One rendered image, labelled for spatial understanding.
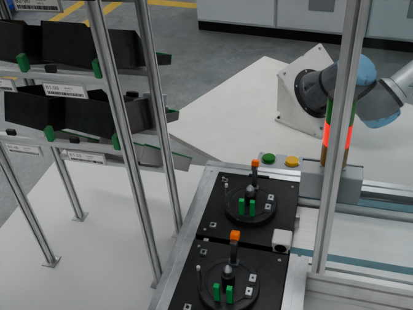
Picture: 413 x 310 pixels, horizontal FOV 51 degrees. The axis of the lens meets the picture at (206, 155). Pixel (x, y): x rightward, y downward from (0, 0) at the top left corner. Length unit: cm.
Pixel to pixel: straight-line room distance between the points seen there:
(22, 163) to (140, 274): 210
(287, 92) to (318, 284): 73
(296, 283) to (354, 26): 61
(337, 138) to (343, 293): 45
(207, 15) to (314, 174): 366
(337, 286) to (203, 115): 90
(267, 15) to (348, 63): 353
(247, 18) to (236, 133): 277
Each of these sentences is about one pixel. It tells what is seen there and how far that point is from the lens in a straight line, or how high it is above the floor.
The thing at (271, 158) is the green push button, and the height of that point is 97.
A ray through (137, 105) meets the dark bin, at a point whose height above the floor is 133.
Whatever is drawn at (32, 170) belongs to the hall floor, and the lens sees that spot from 311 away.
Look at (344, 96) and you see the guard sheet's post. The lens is 76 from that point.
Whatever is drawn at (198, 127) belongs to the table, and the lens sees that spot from 167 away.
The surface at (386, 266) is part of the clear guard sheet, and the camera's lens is 106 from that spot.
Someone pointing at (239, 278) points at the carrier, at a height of 99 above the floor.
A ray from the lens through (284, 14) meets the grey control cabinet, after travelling 420.
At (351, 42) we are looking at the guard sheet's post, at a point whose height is 153.
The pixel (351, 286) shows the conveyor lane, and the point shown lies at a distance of 111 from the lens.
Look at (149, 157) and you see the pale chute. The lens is 106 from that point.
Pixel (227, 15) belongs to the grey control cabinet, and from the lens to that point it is 438.
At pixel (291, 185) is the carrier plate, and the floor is 97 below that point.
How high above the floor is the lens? 184
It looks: 40 degrees down
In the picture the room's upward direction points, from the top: 5 degrees counter-clockwise
